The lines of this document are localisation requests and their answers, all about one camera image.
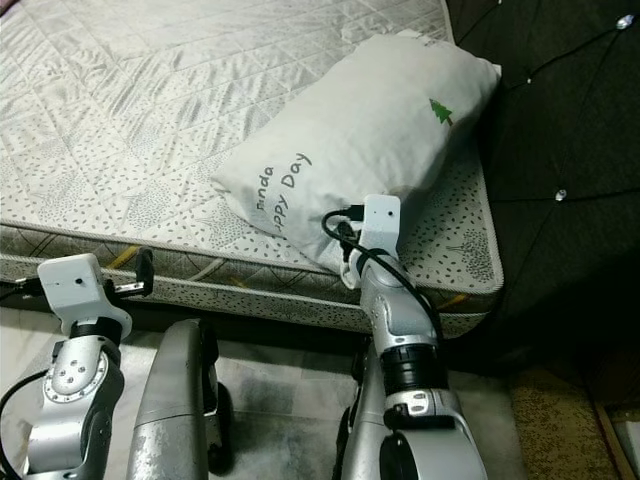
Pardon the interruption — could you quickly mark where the black tufted headboard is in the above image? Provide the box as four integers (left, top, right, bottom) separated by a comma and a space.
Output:
445, 0, 640, 371

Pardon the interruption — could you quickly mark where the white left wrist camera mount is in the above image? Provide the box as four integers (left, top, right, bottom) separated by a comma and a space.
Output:
37, 253, 133, 336

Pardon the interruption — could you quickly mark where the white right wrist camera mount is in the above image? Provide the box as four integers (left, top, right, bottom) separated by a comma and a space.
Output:
340, 195, 403, 291

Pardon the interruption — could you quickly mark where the silver right robot leg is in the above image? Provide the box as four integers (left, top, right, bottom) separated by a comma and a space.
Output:
335, 345, 401, 480

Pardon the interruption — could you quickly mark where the white quilted mattress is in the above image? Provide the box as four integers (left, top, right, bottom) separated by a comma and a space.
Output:
0, 0, 506, 336

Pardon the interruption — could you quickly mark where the brown patterned rug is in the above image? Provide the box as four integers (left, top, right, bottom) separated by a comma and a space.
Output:
505, 365, 640, 480

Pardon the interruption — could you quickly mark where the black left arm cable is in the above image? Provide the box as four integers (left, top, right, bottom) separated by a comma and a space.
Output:
0, 280, 61, 480

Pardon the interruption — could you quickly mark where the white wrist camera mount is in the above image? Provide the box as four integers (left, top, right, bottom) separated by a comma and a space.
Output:
37, 253, 133, 336
340, 195, 403, 291

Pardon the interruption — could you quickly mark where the white printed pillow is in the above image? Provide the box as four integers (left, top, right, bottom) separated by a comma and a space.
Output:
212, 30, 501, 276

